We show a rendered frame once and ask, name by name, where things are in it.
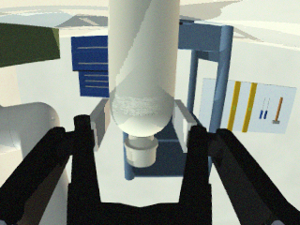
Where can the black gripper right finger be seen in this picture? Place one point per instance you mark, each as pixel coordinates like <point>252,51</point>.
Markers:
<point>255,198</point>

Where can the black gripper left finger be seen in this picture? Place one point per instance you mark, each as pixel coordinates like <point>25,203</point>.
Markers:
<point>26,193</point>

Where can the white plastic bottle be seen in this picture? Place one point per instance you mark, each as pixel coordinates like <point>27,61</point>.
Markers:
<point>142,60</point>

